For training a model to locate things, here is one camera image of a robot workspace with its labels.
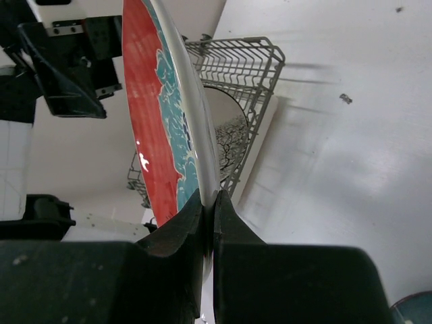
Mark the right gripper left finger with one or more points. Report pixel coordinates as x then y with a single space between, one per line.
154 279

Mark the small dark debris speck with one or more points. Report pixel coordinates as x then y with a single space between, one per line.
346 98

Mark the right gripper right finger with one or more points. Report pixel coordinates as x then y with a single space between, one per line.
259 282

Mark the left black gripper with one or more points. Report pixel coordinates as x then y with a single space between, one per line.
66 37

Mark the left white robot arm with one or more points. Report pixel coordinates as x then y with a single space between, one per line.
13 84

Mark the red teal floral plate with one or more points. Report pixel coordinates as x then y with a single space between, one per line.
170 114

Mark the lower dark blue plate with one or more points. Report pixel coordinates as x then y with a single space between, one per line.
413 309

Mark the grey wire dish rack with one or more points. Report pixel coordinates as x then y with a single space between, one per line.
247 69

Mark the white tree pattern plate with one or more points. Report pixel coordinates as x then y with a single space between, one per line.
231 128

